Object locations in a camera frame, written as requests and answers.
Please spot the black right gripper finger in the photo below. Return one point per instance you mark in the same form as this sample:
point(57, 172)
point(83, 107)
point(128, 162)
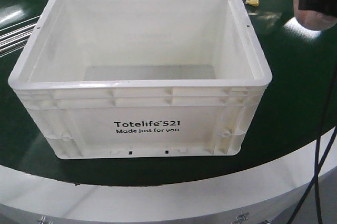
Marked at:
point(327, 7)

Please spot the pink plush toy smiling face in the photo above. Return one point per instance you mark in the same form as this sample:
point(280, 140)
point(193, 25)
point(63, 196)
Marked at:
point(313, 20)

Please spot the white Totelife plastic crate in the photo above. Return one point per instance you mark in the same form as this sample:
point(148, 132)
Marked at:
point(142, 78)

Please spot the small yellow bottle-shaped toy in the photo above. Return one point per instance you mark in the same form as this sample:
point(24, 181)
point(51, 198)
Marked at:
point(254, 3)

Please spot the silver metal rods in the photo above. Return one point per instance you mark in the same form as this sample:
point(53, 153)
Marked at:
point(15, 37)

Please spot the metal latch bracket right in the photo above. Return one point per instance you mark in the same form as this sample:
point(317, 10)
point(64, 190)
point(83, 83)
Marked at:
point(242, 217)

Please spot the metal latch bracket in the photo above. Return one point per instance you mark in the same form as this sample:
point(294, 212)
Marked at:
point(43, 220)
point(242, 217)

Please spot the metal latch bracket left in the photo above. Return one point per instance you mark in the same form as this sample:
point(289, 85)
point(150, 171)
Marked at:
point(43, 220)

